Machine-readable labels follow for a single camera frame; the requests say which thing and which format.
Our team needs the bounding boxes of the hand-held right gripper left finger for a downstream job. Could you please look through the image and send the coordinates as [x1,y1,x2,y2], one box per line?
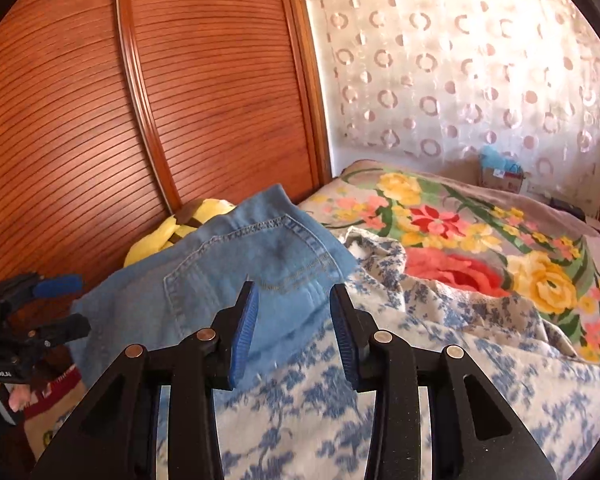
[30,280,260,480]

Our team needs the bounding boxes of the blue denim pants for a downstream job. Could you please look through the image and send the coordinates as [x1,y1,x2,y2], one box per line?
[70,183,359,387]

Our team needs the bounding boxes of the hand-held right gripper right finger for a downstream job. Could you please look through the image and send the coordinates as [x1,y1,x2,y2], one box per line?
[328,283,557,480]

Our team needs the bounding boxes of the person's left hand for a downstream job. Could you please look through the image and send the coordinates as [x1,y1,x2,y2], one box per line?
[0,380,31,412]

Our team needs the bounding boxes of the black flat device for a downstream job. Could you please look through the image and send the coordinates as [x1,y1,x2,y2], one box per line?
[549,198,587,217]

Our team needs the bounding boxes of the red beige patterned bag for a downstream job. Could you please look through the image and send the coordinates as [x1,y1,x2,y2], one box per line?
[23,363,89,457]

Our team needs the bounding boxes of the cardboard box with teal cloth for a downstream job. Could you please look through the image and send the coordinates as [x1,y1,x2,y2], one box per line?
[476,144,528,196]

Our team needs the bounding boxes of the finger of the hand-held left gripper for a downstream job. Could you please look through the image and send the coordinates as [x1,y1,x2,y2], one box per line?
[41,313,92,349]
[33,273,85,299]

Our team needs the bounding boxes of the sheer curtain with circles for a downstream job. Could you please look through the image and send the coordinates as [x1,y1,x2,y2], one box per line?
[301,0,600,202]

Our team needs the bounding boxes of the white blue floral bedspread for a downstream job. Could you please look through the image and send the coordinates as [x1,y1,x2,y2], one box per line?
[155,226,600,480]

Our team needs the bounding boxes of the yellow plush toy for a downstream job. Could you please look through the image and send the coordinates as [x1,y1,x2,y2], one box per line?
[123,198,242,269]

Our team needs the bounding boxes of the wooden louvered wardrobe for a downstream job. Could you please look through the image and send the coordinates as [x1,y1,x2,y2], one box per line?
[0,0,334,362]

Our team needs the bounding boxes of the flowered plush blanket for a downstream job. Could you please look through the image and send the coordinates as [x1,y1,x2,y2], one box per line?
[296,159,600,367]

